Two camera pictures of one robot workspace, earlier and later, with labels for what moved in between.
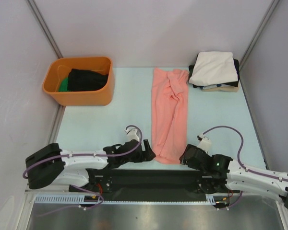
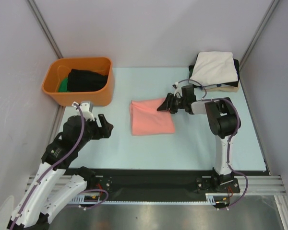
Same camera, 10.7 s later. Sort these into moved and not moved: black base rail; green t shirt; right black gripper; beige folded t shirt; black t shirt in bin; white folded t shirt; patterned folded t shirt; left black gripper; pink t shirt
Moved: pink t shirt; right black gripper; left black gripper
Not moved: black base rail; green t shirt; black t shirt in bin; beige folded t shirt; patterned folded t shirt; white folded t shirt
